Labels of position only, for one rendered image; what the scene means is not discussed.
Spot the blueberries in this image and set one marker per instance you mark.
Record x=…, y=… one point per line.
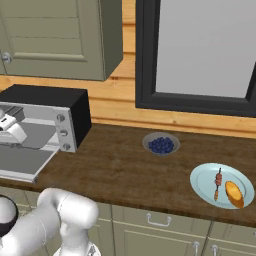
x=161, y=145

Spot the pale blue plate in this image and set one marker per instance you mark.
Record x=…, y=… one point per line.
x=203, y=183

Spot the silver toaster oven knob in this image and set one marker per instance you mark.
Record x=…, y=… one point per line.
x=60, y=117
x=66, y=146
x=63, y=132

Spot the baguette bread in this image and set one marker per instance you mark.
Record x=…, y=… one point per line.
x=234, y=194

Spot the olive base cupboard door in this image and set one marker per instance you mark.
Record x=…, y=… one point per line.
x=150, y=241
x=233, y=250

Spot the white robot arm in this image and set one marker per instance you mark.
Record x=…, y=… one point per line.
x=50, y=220

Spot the olive drawer front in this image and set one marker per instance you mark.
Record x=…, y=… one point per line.
x=230, y=233
x=105, y=211
x=133, y=216

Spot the kebab skewer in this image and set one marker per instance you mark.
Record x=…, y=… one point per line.
x=218, y=181

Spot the silver cupboard knob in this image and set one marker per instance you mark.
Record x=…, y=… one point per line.
x=6, y=58

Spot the olive wall cupboard body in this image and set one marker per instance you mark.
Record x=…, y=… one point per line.
x=113, y=33

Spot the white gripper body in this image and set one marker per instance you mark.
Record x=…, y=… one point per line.
x=16, y=134

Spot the black framed window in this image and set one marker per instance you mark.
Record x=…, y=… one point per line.
x=200, y=46

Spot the grey toaster oven door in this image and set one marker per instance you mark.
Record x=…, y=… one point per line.
x=20, y=160

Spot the grey bowl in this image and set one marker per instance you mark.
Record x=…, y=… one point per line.
x=148, y=138

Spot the olive wall cupboard door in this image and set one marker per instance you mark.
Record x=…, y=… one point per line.
x=50, y=36

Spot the black toaster oven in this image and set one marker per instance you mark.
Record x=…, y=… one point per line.
x=71, y=106

